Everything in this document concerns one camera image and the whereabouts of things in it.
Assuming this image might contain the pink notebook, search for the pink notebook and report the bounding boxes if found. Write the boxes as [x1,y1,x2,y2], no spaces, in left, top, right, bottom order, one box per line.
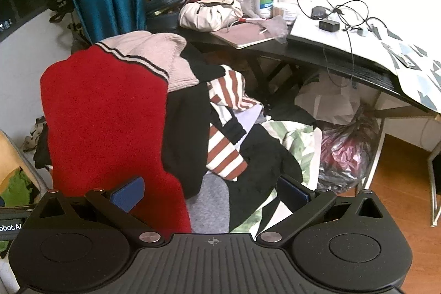
[210,22,276,49]

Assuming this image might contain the red and beige knit sweater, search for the red and beige knit sweater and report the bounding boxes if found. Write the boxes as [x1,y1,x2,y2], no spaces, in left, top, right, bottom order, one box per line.
[40,31,200,234]

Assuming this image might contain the white cabinet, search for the white cabinet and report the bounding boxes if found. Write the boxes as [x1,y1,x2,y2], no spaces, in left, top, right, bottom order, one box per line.
[375,91,441,153]

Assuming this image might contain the black desk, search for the black desk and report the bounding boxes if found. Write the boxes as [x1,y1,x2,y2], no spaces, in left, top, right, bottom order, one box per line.
[146,0,441,114]

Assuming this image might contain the white crumpled paper bag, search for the white crumpled paper bag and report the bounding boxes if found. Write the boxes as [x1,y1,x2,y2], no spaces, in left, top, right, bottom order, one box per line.
[294,74,362,126]

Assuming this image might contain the black garment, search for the black garment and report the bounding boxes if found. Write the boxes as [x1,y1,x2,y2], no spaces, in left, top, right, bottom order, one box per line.
[163,46,228,200]
[225,123,304,233]

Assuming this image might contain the black cable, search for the black cable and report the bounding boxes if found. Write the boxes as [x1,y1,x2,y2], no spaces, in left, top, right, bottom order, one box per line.
[297,0,378,40]

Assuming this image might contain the black power adapter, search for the black power adapter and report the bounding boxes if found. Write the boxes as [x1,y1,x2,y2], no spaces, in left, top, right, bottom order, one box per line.
[319,18,340,32]

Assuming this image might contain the white metal chair frame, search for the white metal chair frame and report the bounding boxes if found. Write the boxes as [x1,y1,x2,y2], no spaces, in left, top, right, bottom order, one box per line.
[427,142,441,227]

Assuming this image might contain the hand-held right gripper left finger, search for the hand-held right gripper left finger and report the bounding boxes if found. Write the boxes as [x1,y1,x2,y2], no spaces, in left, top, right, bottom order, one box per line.
[33,176,165,244]

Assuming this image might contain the green cloth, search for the green cloth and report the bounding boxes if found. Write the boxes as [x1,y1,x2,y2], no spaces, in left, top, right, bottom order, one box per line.
[0,170,35,207]

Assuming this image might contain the beige bag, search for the beige bag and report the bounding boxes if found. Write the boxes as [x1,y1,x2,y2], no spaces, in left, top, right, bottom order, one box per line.
[178,0,243,32]

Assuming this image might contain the white geometric patterned table mat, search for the white geometric patterned table mat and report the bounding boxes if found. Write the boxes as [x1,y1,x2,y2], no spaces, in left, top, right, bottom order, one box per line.
[287,10,441,114]

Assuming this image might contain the grey garment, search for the grey garment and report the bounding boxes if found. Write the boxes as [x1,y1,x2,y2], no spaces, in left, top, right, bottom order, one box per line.
[188,173,231,234]

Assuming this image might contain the clear plastic bag pink contents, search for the clear plastic bag pink contents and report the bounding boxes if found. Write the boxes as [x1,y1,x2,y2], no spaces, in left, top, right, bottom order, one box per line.
[317,104,380,195]

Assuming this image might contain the brown white striped garment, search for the brown white striped garment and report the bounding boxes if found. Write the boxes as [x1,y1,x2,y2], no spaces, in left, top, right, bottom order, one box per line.
[205,68,264,182]

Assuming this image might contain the clear plastic wrap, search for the clear plastic wrap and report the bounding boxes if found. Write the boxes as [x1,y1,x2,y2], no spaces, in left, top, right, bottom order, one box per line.
[265,16,288,44]

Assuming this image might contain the small grey device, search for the small grey device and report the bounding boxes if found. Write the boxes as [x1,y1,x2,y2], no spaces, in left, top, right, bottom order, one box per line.
[393,53,416,69]

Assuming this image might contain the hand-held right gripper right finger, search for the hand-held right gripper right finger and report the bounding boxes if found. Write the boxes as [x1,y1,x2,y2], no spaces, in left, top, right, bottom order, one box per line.
[257,175,393,244]

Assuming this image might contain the leaf print cloth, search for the leaf print cloth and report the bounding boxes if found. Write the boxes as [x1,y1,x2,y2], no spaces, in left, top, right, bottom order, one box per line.
[231,120,322,234]

